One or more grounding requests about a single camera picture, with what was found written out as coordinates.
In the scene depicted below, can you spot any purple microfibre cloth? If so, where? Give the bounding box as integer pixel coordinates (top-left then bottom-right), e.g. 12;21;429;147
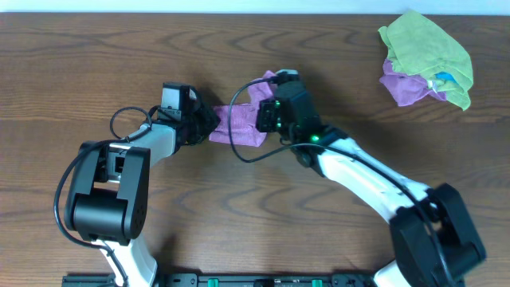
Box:
209;82;276;147

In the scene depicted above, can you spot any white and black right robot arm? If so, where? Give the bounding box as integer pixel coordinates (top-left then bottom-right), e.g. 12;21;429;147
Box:
256;100;487;286

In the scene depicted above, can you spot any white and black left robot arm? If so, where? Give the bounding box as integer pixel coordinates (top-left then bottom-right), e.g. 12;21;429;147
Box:
53;99;220;286

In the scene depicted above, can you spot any green microfibre cloth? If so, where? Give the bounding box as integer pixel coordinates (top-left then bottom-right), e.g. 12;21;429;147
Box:
378;10;474;111

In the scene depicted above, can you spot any blue cloth in pile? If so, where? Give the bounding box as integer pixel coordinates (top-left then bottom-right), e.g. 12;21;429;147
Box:
435;72;457;84

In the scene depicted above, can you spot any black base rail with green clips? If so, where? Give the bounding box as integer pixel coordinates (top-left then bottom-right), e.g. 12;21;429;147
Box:
61;272;465;287

